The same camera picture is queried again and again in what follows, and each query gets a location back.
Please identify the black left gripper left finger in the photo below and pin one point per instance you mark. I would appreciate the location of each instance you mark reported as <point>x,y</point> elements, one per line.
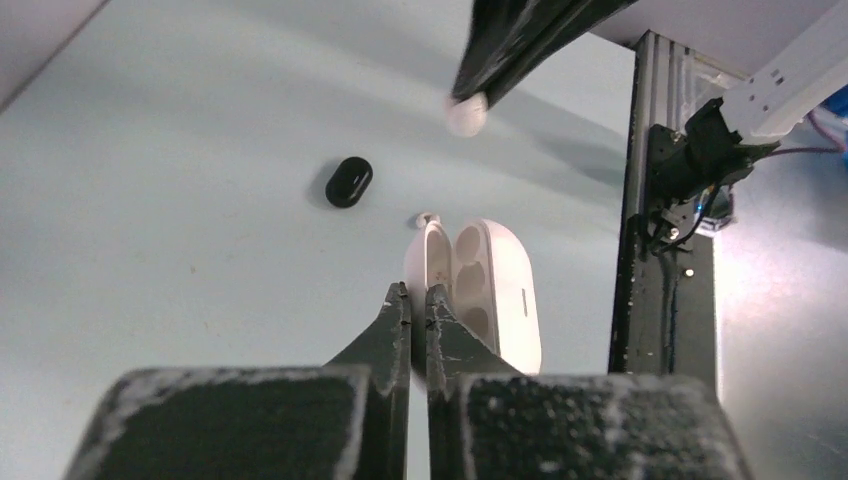
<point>346,419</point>

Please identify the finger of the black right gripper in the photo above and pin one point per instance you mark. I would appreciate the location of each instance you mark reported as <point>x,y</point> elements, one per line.
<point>510,38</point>

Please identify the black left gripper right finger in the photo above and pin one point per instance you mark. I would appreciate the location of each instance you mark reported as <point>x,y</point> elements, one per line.
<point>489,421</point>

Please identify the white clip earbud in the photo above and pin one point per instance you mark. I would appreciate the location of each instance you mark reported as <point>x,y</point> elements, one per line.
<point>426,219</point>
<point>466,118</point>

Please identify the white earbud charging case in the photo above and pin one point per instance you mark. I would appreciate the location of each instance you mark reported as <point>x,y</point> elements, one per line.
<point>488,276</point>

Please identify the black earbud charging case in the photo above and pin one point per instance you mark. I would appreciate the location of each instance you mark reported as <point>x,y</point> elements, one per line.
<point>348,183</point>

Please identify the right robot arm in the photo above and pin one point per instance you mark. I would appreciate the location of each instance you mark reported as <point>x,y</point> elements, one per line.
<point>722,140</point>

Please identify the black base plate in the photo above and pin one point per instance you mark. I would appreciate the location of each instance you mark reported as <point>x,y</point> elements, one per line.
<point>664,314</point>

